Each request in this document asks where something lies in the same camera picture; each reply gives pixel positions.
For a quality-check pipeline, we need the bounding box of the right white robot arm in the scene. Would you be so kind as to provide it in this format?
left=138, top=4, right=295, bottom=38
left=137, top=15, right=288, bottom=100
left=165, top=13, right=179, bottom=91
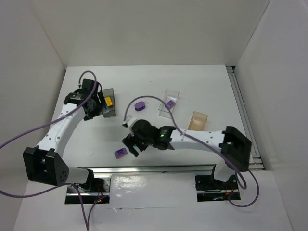
left=122, top=117, right=252, bottom=182

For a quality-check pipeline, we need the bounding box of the aluminium rail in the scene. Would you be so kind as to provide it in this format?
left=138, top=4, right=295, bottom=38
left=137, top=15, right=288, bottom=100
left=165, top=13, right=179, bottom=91
left=226, top=66, right=264, bottom=170
left=85, top=165, right=214, bottom=175

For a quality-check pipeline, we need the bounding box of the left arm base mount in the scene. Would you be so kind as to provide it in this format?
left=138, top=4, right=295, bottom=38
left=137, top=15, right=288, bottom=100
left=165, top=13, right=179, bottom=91
left=64, top=176, right=111, bottom=205

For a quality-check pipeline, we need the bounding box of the purple rounded lego brick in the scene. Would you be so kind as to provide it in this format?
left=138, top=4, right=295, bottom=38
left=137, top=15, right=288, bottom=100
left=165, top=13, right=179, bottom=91
left=134, top=101, right=145, bottom=112

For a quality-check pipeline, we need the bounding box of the orange tinted plastic container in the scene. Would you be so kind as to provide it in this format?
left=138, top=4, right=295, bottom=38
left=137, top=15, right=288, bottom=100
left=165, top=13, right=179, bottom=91
left=188, top=111, right=208, bottom=131

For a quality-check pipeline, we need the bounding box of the smoky grey plastic container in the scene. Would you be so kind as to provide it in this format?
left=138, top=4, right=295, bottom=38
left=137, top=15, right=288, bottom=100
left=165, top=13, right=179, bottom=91
left=102, top=88, right=116, bottom=118

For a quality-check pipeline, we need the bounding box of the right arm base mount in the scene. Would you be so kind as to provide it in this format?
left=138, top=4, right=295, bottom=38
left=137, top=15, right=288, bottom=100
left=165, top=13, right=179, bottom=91
left=193, top=165, right=241, bottom=202

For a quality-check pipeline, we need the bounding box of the aluminium rail right side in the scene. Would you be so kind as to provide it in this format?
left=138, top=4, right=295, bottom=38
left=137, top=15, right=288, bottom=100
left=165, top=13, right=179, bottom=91
left=226, top=66, right=264, bottom=170

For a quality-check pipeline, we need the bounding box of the yellow lego brick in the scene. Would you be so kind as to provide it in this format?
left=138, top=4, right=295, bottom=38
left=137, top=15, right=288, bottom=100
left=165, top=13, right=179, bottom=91
left=104, top=96, right=114, bottom=107

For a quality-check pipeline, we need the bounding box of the purple sloped lego brick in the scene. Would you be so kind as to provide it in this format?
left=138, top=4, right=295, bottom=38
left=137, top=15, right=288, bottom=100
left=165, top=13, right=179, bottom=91
left=114, top=148, right=128, bottom=159

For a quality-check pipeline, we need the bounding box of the aluminium rail front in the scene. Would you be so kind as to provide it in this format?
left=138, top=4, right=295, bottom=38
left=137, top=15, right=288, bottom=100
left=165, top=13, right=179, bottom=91
left=85, top=165, right=214, bottom=175

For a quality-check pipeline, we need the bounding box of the purple square lego brick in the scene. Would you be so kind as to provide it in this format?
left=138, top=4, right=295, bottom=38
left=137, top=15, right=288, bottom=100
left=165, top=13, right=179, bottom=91
left=165, top=100, right=176, bottom=110

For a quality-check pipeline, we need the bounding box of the clear plastic container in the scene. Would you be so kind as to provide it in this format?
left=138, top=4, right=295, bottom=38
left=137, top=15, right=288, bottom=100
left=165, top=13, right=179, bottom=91
left=158, top=89, right=180, bottom=118

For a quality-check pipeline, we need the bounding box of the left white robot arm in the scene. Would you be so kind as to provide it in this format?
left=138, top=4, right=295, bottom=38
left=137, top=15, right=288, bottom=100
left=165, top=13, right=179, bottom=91
left=23, top=79, right=108, bottom=191

